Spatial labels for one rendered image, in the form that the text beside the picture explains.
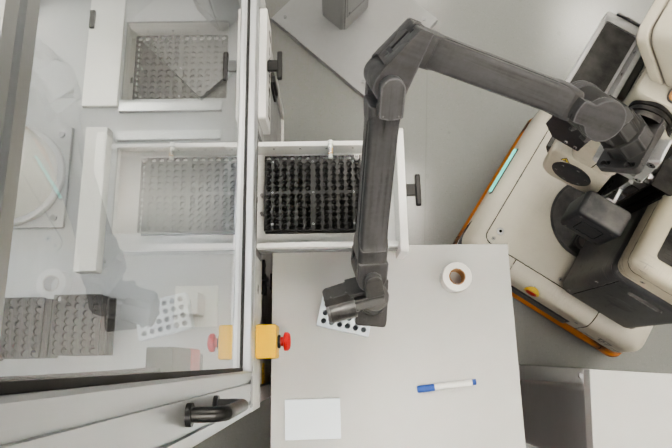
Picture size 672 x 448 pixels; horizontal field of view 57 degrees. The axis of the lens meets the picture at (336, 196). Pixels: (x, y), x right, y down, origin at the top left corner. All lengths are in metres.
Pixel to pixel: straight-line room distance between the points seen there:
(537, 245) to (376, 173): 1.13
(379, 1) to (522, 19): 0.59
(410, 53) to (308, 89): 1.54
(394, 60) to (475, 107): 1.57
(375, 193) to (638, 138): 0.48
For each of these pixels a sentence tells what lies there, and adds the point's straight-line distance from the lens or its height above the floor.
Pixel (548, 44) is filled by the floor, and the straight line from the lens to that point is 2.73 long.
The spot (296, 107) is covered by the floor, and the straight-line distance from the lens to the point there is 2.47.
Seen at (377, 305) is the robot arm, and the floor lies 1.05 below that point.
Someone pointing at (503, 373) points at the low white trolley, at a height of 0.76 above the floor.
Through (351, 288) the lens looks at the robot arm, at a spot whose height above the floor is 1.06.
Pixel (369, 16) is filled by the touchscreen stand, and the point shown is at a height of 0.04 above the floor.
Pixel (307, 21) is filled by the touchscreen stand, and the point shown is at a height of 0.04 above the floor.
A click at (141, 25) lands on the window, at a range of 0.65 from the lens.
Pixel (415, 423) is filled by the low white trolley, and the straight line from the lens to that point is 1.53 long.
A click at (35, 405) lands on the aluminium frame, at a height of 1.91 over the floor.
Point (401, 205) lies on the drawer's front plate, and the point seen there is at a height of 0.93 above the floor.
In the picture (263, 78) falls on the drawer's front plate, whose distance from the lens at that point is 1.50.
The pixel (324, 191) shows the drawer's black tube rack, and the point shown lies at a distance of 1.42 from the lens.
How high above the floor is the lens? 2.27
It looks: 75 degrees down
